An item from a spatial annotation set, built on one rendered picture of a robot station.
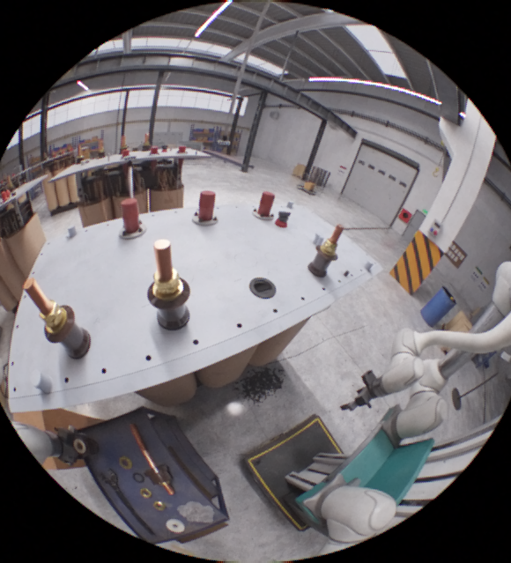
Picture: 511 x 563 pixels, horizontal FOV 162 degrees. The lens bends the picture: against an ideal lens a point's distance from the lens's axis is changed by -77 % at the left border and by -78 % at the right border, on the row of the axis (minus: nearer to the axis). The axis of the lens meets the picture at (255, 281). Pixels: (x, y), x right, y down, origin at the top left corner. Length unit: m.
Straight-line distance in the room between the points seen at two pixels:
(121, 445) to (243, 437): 1.11
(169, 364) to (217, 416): 1.37
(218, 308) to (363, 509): 0.71
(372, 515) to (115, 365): 0.73
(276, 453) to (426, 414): 1.04
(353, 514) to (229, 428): 1.35
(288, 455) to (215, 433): 0.64
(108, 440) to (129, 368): 0.62
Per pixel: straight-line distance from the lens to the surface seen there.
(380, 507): 0.65
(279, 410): 1.86
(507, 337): 0.71
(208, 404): 1.75
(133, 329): 0.46
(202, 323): 0.44
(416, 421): 0.91
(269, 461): 1.51
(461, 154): 5.60
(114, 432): 0.97
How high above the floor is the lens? 1.74
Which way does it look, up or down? 43 degrees down
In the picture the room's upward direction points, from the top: 18 degrees clockwise
